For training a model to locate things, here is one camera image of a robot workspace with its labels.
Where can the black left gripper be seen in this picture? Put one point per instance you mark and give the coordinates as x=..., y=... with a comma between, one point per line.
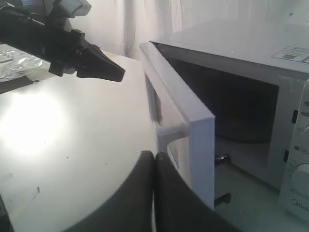
x=46, y=37

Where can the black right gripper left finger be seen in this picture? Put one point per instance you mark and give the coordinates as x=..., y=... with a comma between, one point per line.
x=128, y=209

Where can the crumpled clear plastic sheet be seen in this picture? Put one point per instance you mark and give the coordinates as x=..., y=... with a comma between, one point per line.
x=15, y=64

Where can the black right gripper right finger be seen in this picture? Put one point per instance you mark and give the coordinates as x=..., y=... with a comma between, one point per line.
x=177, y=207

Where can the white microwave oven body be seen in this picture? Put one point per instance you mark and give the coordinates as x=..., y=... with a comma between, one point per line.
x=260, y=103

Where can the lower white control knob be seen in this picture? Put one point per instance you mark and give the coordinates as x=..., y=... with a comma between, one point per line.
x=302, y=174

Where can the left blue-bordered label sticker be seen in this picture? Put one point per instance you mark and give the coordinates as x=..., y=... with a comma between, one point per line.
x=293, y=53

